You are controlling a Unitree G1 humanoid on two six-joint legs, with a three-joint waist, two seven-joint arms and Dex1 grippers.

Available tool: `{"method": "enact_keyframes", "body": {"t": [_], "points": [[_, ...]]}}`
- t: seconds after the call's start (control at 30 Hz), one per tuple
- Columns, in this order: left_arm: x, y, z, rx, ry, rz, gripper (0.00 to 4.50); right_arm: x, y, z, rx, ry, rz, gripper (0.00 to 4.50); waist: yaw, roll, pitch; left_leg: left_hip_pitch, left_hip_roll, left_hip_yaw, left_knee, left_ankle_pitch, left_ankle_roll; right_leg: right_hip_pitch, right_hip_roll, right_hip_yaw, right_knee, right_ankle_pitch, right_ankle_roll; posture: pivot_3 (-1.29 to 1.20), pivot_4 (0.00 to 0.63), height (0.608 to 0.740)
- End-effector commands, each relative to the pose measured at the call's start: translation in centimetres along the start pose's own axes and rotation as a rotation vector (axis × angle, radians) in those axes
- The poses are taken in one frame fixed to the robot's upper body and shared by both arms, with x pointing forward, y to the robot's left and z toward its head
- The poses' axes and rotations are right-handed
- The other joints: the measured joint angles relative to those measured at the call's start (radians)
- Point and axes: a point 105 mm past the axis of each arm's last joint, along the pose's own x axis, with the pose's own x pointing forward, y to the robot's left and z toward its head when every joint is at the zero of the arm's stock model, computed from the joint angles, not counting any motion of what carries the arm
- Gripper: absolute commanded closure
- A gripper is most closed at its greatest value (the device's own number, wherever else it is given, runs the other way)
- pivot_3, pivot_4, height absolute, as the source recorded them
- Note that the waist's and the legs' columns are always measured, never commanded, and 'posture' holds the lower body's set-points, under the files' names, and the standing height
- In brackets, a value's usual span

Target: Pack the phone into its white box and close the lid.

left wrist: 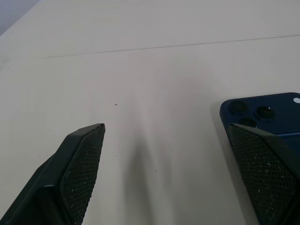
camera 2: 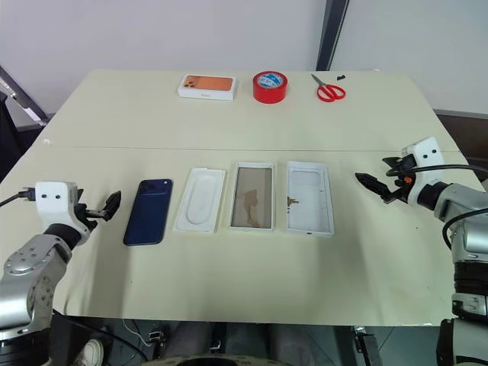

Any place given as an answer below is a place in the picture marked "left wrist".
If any dark blue smartphone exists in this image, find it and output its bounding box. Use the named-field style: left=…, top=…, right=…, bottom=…
left=219, top=92, right=300, bottom=141

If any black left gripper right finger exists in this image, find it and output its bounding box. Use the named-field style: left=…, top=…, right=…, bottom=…
left=228, top=122, right=300, bottom=225

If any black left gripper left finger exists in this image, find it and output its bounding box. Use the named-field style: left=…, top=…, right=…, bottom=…
left=0, top=123, right=106, bottom=225

